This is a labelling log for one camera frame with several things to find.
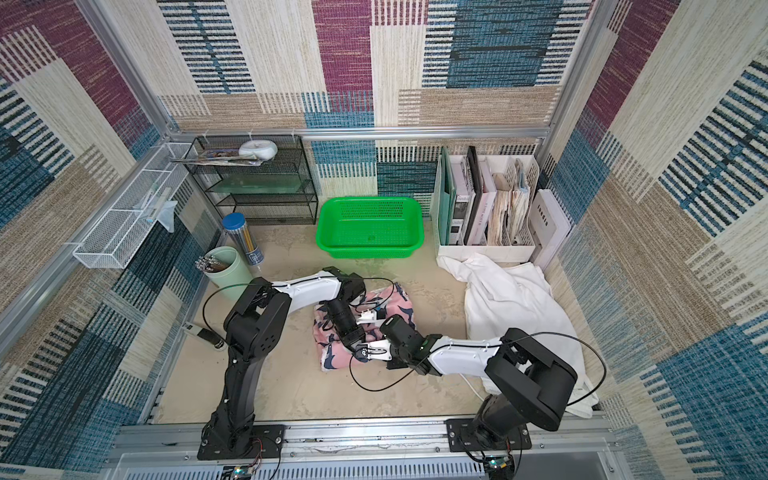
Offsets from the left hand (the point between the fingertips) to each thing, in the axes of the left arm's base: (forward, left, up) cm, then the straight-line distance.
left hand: (360, 350), depth 88 cm
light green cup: (+20, +40, +15) cm, 47 cm away
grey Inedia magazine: (+30, -58, +18) cm, 68 cm away
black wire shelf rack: (+55, +35, +21) cm, 69 cm away
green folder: (+32, -26, +28) cm, 50 cm away
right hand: (+4, -8, +1) cm, 9 cm away
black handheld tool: (+3, +43, +6) cm, 43 cm away
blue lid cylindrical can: (+33, +39, +20) cm, 55 cm away
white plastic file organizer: (+34, -38, +24) cm, 57 cm away
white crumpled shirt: (+16, -45, +2) cm, 47 cm away
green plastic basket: (+49, -2, +1) cm, 49 cm away
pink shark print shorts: (-3, +6, +6) cm, 9 cm away
